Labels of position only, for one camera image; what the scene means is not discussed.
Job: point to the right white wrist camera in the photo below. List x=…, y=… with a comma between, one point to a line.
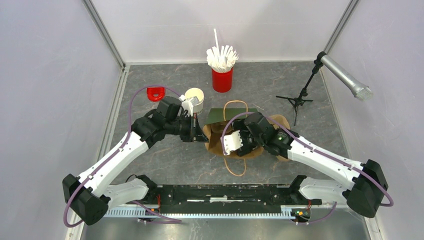
x=231, y=142

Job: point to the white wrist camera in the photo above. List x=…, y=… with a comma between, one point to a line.
x=231, y=142
x=187, y=105

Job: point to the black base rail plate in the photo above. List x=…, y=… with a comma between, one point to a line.
x=225, y=198

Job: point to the silver microphone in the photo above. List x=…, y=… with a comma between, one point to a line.
x=359, y=90

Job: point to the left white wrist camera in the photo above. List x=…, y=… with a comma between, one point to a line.
x=187, y=105

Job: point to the green and brown paper bag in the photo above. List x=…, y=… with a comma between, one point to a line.
x=216, y=121

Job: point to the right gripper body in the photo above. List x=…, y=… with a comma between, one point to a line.
x=249, y=141

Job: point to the brown pulp cup carrier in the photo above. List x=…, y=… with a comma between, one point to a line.
x=283, y=121

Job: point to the stack of paper cups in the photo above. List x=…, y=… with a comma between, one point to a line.
x=197, y=98

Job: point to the red plastic bracket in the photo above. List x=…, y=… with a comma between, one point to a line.
x=155, y=94

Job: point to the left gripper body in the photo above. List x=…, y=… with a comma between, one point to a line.
x=186, y=133

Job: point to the bundle of white straws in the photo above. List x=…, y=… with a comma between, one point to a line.
x=221, y=58

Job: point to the red straw holder cup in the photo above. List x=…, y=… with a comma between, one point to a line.
x=222, y=82

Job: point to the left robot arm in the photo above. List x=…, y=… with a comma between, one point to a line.
x=91, y=194

